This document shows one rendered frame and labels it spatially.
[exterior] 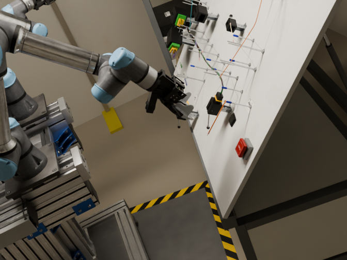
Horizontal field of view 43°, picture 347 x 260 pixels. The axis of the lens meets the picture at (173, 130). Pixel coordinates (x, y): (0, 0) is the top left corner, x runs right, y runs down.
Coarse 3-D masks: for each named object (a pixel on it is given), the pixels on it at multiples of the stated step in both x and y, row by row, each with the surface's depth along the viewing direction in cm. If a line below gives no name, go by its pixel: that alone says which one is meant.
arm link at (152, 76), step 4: (152, 68) 145; (148, 72) 142; (152, 72) 143; (156, 72) 145; (148, 76) 142; (152, 76) 143; (156, 76) 144; (144, 80) 142; (148, 80) 143; (152, 80) 143; (136, 84) 145; (140, 84) 144; (144, 84) 143; (148, 84) 143; (152, 84) 144; (144, 88) 145; (148, 88) 145
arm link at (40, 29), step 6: (0, 12) 196; (6, 12) 199; (0, 18) 196; (6, 18) 198; (12, 18) 200; (18, 18) 202; (18, 24) 202; (24, 24) 204; (30, 24) 206; (36, 24) 208; (42, 24) 209; (30, 30) 207; (36, 30) 207; (42, 30) 209
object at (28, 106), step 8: (24, 96) 211; (8, 104) 208; (16, 104) 208; (24, 104) 210; (32, 104) 213; (8, 112) 212; (16, 112) 210; (24, 112) 210; (32, 112) 213; (16, 120) 212
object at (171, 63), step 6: (144, 0) 238; (150, 6) 240; (150, 12) 242; (150, 18) 244; (156, 24) 246; (156, 30) 248; (186, 30) 255; (156, 36) 250; (162, 36) 251; (162, 42) 253; (162, 48) 255; (168, 54) 258; (168, 60) 260; (174, 60) 319; (168, 66) 262; (174, 66) 312
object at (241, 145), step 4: (240, 140) 154; (240, 144) 153; (244, 144) 151; (236, 148) 155; (240, 148) 153; (244, 148) 151; (236, 152) 155; (240, 152) 152; (244, 152) 153; (240, 156) 153
